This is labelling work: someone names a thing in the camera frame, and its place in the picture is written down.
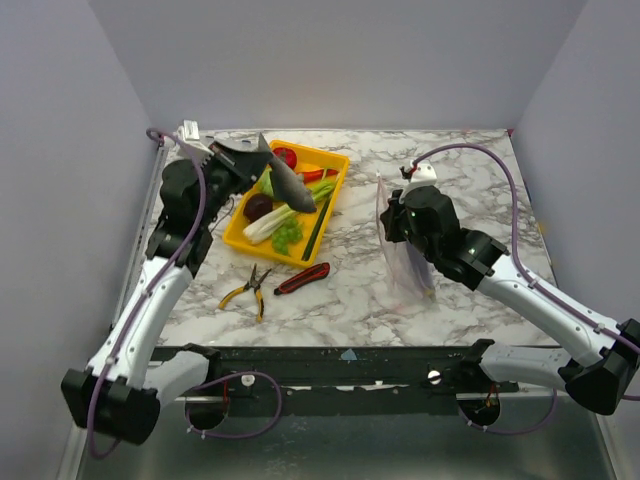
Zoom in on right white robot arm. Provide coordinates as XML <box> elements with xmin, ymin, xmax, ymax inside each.
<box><xmin>379</xmin><ymin>186</ymin><xmax>639</xmax><ymax>415</ymax></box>

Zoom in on green toy cabbage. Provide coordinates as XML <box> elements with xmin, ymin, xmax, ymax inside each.
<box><xmin>256</xmin><ymin>167</ymin><xmax>275</xmax><ymax>199</ymax></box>

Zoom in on red black utility knife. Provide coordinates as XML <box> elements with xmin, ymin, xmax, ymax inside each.
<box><xmin>274</xmin><ymin>262</ymin><xmax>331</xmax><ymax>296</ymax></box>

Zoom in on red toy tomato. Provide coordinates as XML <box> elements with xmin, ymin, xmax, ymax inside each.
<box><xmin>273</xmin><ymin>147</ymin><xmax>297</xmax><ymax>170</ymax></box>

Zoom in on black metal base rail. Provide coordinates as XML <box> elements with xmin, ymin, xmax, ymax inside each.
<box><xmin>149</xmin><ymin>342</ymin><xmax>521</xmax><ymax>419</ymax></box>

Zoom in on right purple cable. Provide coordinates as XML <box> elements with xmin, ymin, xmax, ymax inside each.
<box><xmin>399</xmin><ymin>143</ymin><xmax>640</xmax><ymax>435</ymax></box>

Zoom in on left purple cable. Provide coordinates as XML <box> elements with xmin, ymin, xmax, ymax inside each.
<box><xmin>85</xmin><ymin>127</ymin><xmax>284</xmax><ymax>460</ymax></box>

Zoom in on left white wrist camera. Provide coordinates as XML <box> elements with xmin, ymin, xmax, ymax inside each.
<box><xmin>176</xmin><ymin>120</ymin><xmax>212</xmax><ymax>156</ymax></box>

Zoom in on clear zip top bag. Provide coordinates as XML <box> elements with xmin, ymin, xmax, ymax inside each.
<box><xmin>375</xmin><ymin>172</ymin><xmax>436</xmax><ymax>304</ymax></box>

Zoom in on purple toy eggplant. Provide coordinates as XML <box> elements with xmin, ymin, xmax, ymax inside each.
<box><xmin>407</xmin><ymin>244</ymin><xmax>435</xmax><ymax>302</ymax></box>

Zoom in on yellow plastic tray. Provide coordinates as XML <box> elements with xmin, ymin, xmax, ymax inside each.
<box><xmin>222</xmin><ymin>139</ymin><xmax>350</xmax><ymax>269</ymax></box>

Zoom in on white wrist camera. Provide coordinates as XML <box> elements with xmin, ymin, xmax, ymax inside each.
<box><xmin>176</xmin><ymin>120</ymin><xmax>212</xmax><ymax>156</ymax></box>
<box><xmin>400</xmin><ymin>160</ymin><xmax>438</xmax><ymax>192</ymax></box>

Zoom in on purple cable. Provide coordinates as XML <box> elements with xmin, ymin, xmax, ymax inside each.
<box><xmin>399</xmin><ymin>143</ymin><xmax>640</xmax><ymax>435</ymax></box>
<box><xmin>85</xmin><ymin>127</ymin><xmax>284</xmax><ymax>460</ymax></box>

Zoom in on grey toy fish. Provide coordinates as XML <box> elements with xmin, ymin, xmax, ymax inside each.
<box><xmin>268</xmin><ymin>151</ymin><xmax>317</xmax><ymax>213</ymax></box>

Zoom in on yellow handled pliers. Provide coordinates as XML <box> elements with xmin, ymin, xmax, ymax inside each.
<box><xmin>217</xmin><ymin>263</ymin><xmax>273</xmax><ymax>323</ymax></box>

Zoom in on toy celery bunch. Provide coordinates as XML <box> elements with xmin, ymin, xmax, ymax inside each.
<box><xmin>242</xmin><ymin>180</ymin><xmax>336</xmax><ymax>245</ymax></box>

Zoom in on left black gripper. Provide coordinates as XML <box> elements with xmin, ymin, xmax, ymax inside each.
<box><xmin>198</xmin><ymin>139</ymin><xmax>273</xmax><ymax>224</ymax></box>

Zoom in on green toy grapes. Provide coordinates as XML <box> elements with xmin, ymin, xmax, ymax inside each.
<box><xmin>271</xmin><ymin>218</ymin><xmax>303</xmax><ymax>256</ymax></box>

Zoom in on dark red toy beet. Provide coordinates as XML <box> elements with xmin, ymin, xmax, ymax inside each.
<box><xmin>243</xmin><ymin>193</ymin><xmax>273</xmax><ymax>223</ymax></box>

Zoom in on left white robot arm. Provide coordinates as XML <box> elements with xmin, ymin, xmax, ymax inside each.
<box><xmin>61</xmin><ymin>138</ymin><xmax>272</xmax><ymax>445</ymax></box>

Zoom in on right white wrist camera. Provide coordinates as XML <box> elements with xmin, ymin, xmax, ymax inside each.
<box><xmin>400</xmin><ymin>160</ymin><xmax>438</xmax><ymax>192</ymax></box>

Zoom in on red toy chili pepper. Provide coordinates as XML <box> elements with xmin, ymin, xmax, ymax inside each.
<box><xmin>298</xmin><ymin>169</ymin><xmax>339</xmax><ymax>184</ymax></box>

